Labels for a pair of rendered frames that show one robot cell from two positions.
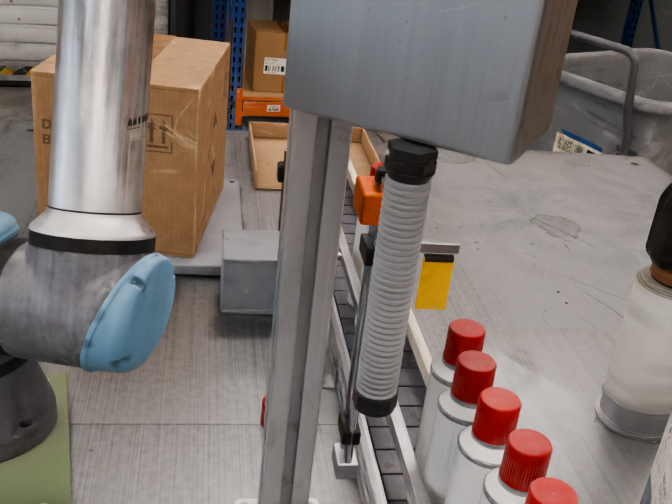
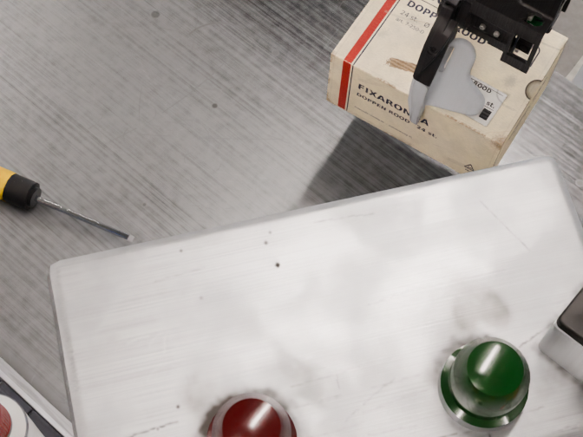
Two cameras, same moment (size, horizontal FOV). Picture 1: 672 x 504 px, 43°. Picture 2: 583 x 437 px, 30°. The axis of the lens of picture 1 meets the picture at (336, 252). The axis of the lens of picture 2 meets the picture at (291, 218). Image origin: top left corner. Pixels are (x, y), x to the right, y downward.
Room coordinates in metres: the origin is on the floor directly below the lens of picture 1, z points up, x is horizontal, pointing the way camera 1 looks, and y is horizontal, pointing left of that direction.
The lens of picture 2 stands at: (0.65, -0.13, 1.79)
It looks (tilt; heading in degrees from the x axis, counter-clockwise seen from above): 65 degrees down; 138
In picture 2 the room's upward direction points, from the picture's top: 4 degrees clockwise
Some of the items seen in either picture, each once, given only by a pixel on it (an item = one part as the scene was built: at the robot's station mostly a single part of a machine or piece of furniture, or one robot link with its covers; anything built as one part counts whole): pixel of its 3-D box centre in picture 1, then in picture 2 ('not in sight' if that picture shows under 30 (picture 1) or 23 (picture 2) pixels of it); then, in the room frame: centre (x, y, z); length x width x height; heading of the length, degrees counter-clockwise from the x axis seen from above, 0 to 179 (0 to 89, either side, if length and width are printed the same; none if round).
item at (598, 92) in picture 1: (629, 155); not in sight; (3.14, -1.07, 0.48); 0.89 x 0.63 x 0.96; 128
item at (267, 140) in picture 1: (313, 156); not in sight; (1.69, 0.07, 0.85); 0.30 x 0.26 x 0.04; 10
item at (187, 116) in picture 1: (140, 136); not in sight; (1.31, 0.34, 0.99); 0.30 x 0.24 x 0.27; 1
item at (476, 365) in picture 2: not in sight; (488, 378); (0.62, -0.02, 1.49); 0.03 x 0.03 x 0.02
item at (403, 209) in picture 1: (391, 285); not in sight; (0.53, -0.04, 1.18); 0.04 x 0.04 x 0.21
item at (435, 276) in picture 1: (434, 282); not in sight; (0.71, -0.10, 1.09); 0.03 x 0.01 x 0.06; 100
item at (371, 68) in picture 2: not in sight; (443, 69); (0.35, 0.31, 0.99); 0.16 x 0.12 x 0.07; 19
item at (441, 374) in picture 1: (448, 420); not in sight; (0.65, -0.12, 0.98); 0.05 x 0.05 x 0.20
